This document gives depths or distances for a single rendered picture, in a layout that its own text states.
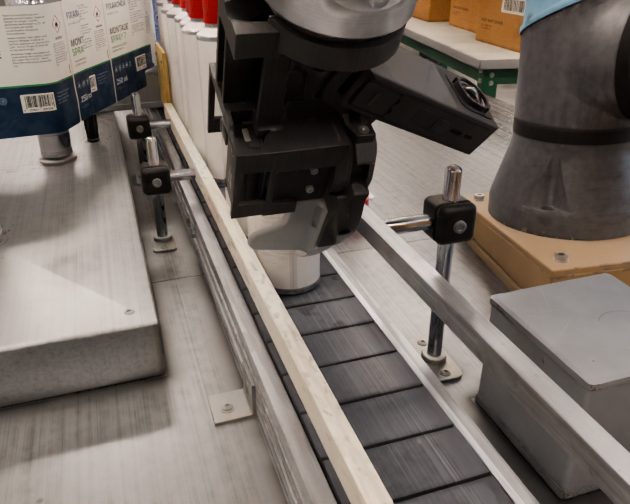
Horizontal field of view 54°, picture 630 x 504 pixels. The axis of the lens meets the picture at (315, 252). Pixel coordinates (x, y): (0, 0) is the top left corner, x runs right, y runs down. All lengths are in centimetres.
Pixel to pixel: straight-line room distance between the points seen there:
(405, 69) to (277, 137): 8
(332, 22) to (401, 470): 23
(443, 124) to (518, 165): 28
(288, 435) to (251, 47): 21
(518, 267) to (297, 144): 33
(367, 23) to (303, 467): 23
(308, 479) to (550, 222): 36
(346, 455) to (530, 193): 38
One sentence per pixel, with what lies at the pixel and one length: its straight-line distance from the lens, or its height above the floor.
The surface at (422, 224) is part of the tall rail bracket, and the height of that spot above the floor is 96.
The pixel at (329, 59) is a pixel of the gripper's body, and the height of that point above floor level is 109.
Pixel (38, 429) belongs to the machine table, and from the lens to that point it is 49.
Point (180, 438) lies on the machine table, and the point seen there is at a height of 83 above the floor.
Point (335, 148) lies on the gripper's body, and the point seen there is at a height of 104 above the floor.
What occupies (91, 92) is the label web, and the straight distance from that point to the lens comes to 90.
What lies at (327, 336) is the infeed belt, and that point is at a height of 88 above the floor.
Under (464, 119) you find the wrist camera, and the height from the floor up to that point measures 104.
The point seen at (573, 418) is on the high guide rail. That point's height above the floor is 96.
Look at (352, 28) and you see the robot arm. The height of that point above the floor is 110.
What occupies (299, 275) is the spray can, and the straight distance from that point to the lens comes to 49.
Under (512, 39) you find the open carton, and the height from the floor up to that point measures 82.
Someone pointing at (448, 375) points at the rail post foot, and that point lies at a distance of 50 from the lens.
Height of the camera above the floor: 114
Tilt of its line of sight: 27 degrees down
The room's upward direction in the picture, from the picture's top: straight up
